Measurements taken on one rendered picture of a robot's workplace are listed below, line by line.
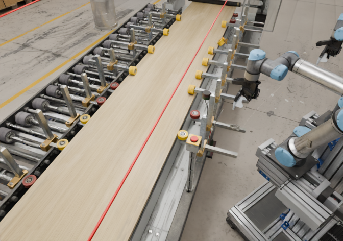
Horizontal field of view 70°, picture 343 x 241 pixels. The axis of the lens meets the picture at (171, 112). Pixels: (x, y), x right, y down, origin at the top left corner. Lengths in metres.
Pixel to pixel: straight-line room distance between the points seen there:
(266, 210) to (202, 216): 0.57
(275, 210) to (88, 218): 1.57
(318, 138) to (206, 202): 1.52
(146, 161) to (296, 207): 0.94
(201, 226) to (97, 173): 1.17
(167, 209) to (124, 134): 0.61
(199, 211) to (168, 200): 0.72
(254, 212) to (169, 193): 0.83
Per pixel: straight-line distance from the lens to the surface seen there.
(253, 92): 1.38
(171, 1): 4.48
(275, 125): 3.44
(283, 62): 1.31
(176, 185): 1.91
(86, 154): 1.82
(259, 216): 2.37
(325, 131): 1.27
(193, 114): 1.99
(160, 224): 1.78
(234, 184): 2.72
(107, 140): 1.86
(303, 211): 1.63
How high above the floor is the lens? 2.26
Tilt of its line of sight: 42 degrees down
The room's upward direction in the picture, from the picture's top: straight up
